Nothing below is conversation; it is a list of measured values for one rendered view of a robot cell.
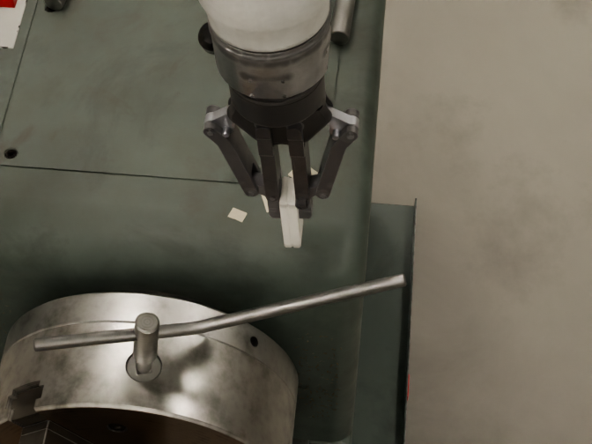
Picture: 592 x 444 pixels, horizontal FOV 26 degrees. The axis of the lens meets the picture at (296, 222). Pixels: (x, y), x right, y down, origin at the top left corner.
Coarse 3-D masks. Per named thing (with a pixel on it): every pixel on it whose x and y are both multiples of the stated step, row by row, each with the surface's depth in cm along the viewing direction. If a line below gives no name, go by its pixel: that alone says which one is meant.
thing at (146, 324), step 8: (144, 312) 114; (136, 320) 114; (144, 320) 114; (152, 320) 114; (136, 328) 113; (144, 328) 113; (152, 328) 113; (136, 336) 114; (144, 336) 114; (152, 336) 114; (136, 344) 116; (144, 344) 115; (152, 344) 115; (136, 352) 117; (144, 352) 116; (152, 352) 117; (136, 360) 118; (144, 360) 117; (152, 360) 118; (144, 368) 120
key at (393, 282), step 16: (352, 288) 116; (368, 288) 116; (384, 288) 116; (272, 304) 116; (288, 304) 116; (304, 304) 116; (320, 304) 116; (208, 320) 116; (224, 320) 116; (240, 320) 116; (256, 320) 116; (64, 336) 114; (80, 336) 114; (96, 336) 114; (112, 336) 114; (128, 336) 114; (160, 336) 115; (176, 336) 116
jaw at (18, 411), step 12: (24, 396) 124; (36, 396) 122; (12, 408) 124; (24, 408) 123; (12, 420) 123; (24, 420) 123; (36, 420) 123; (48, 420) 122; (24, 432) 123; (36, 432) 122; (48, 432) 121; (60, 432) 122; (72, 432) 124
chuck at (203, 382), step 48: (48, 336) 125; (192, 336) 124; (0, 384) 128; (48, 384) 121; (96, 384) 120; (144, 384) 120; (192, 384) 121; (240, 384) 124; (0, 432) 125; (96, 432) 123; (144, 432) 122; (192, 432) 121; (240, 432) 122; (288, 432) 130
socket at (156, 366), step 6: (132, 360) 121; (156, 360) 121; (126, 366) 121; (132, 366) 121; (156, 366) 121; (132, 372) 120; (156, 372) 121; (132, 378) 120; (138, 378) 120; (144, 378) 120; (150, 378) 120
